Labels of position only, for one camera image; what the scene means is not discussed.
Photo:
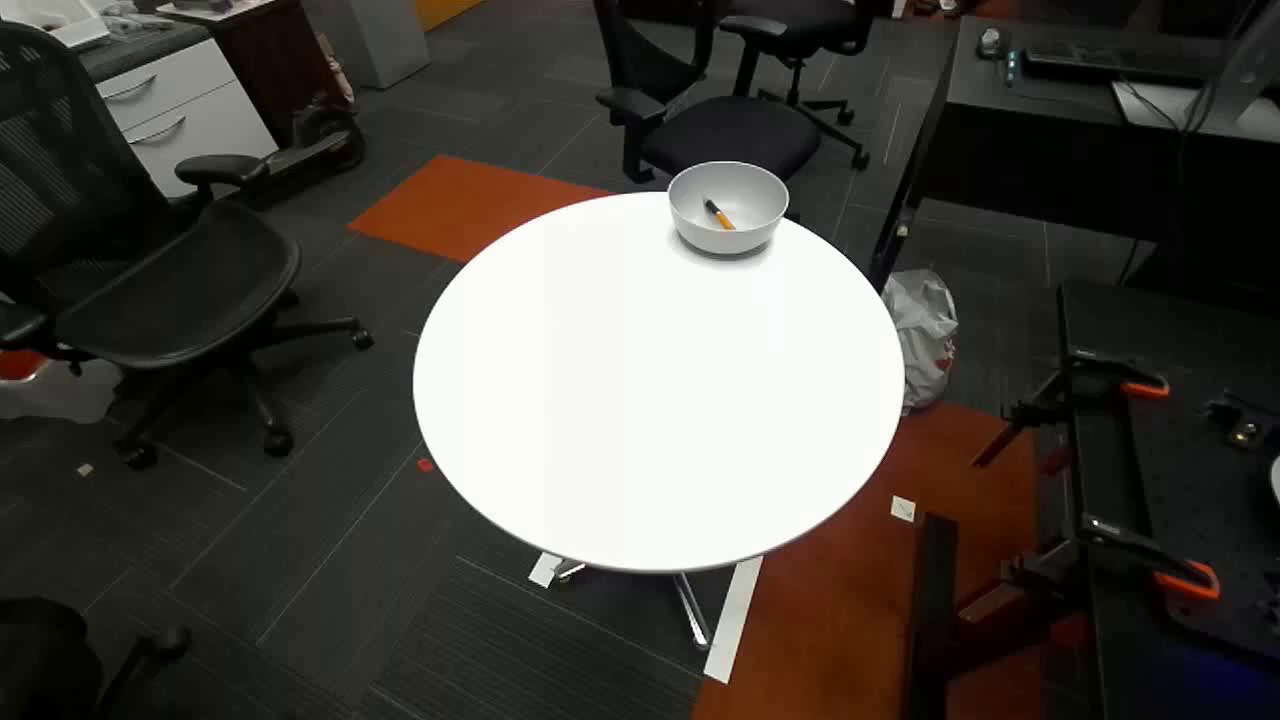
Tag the orange pen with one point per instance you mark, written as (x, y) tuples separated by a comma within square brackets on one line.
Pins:
[(717, 212)]

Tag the black desk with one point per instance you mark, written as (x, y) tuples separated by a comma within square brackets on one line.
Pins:
[(1179, 155)]

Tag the white drawer cabinet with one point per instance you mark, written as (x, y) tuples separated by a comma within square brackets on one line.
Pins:
[(174, 96)]

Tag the black orange clamp lower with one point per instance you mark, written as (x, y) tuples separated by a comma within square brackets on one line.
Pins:
[(1170, 574)]

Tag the black orange clamp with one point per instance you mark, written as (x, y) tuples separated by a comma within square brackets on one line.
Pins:
[(1063, 393), (1170, 574)]

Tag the black keyboard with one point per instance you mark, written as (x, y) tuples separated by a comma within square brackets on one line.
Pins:
[(1069, 61)]

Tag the white plastic bag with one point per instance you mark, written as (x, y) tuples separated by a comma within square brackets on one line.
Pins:
[(926, 323)]

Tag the black mesh office chair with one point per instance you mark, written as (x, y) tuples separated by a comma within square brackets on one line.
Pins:
[(96, 264)]

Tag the round white table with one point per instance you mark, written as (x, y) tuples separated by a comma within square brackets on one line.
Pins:
[(623, 400)]

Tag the black padded office chair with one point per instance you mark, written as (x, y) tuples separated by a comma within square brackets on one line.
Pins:
[(646, 86)]

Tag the black orange clamp upper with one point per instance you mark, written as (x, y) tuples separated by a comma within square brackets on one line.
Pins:
[(1063, 393)]

